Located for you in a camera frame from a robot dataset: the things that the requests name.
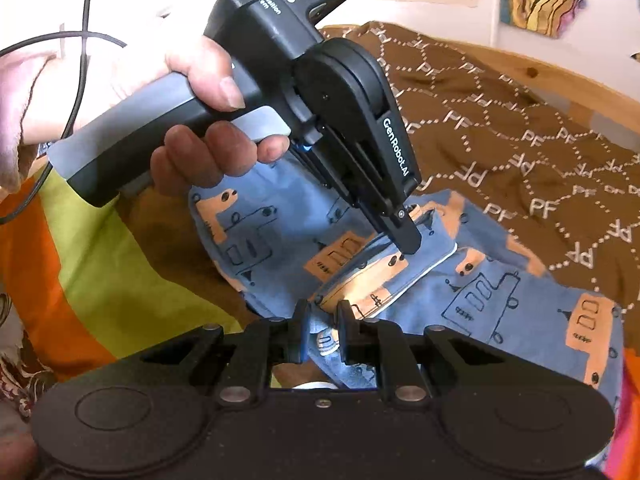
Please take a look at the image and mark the wooden bed frame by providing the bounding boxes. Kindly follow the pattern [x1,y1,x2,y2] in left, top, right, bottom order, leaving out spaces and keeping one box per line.
[447,37,640,153]

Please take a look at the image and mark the white wall pipe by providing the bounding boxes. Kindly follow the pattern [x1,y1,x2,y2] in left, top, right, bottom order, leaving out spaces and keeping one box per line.
[486,0,502,45]

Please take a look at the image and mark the person's left hand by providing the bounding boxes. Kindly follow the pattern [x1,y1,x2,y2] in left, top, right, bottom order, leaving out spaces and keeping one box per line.
[50,35,292,196]

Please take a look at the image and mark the colourful striped bed sheet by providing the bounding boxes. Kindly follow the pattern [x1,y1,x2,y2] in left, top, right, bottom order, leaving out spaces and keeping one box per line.
[0,160,283,391]

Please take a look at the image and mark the person's left forearm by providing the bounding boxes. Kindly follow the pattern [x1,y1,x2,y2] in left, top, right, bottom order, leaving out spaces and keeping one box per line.
[0,52,56,193]

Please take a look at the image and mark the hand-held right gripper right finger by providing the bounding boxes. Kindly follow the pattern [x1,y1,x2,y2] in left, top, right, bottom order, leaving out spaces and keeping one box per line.
[336,301,523,407]

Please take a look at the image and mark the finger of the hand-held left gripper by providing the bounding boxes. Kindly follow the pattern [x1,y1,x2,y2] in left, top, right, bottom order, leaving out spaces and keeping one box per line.
[300,120,422,257]

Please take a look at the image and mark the brown patterned blanket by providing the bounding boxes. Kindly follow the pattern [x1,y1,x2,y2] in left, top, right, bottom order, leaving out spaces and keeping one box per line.
[320,20,640,311]

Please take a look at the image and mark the black cable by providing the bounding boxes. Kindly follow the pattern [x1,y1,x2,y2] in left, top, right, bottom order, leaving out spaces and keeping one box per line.
[0,0,129,226]

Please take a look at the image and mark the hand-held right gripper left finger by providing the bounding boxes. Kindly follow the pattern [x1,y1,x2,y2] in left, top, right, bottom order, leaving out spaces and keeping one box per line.
[117,300,313,407]

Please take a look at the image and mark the floral pink cloth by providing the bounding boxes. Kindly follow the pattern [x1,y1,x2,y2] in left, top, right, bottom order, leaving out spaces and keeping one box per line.
[0,287,57,413]

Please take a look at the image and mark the blue printed pants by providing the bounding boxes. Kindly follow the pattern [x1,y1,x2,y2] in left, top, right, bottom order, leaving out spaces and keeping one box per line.
[189,160,626,397]

